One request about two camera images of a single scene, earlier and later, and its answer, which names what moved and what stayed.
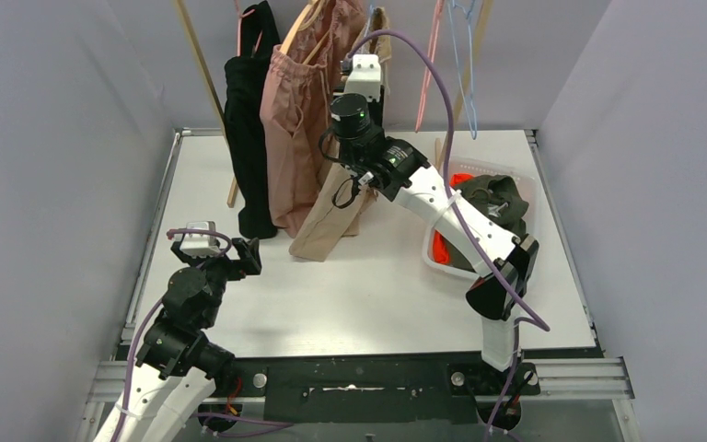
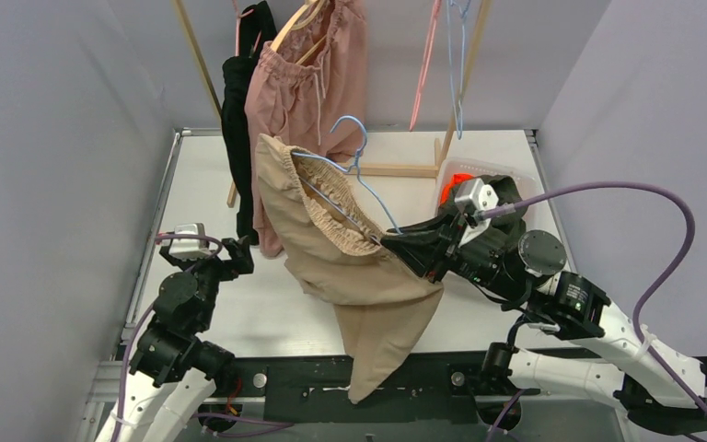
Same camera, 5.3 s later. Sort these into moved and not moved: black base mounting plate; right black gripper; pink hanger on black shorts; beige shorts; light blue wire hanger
Moved: right black gripper; beige shorts; light blue wire hanger
Not moved: black base mounting plate; pink hanger on black shorts
